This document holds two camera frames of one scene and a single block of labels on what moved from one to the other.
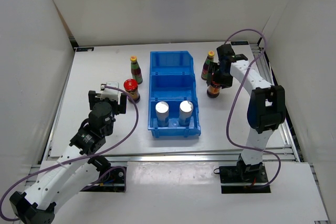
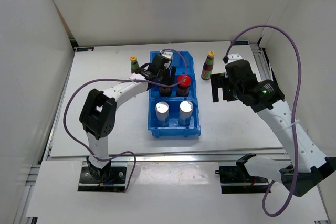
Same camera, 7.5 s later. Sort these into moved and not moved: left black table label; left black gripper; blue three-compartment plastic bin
Moved: left black gripper
Not moved: left black table label; blue three-compartment plastic bin
